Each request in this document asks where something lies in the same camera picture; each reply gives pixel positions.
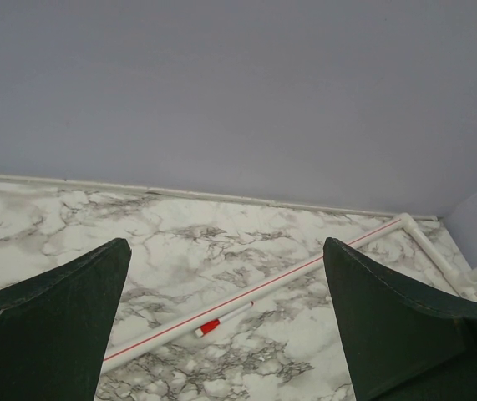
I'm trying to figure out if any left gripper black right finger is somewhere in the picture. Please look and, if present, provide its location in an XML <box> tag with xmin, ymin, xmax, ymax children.
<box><xmin>323</xmin><ymin>238</ymin><xmax>477</xmax><ymax>400</ymax></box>

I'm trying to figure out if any red capped white pen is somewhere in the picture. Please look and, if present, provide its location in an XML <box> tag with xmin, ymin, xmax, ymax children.
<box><xmin>194</xmin><ymin>302</ymin><xmax>254</xmax><ymax>338</ymax></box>

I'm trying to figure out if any white PVC pipe rack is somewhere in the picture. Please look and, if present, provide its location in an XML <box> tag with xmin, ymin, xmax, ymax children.
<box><xmin>101</xmin><ymin>213</ymin><xmax>477</xmax><ymax>374</ymax></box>

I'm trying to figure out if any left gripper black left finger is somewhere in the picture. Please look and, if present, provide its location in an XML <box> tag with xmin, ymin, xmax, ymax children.
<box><xmin>0</xmin><ymin>238</ymin><xmax>132</xmax><ymax>400</ymax></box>

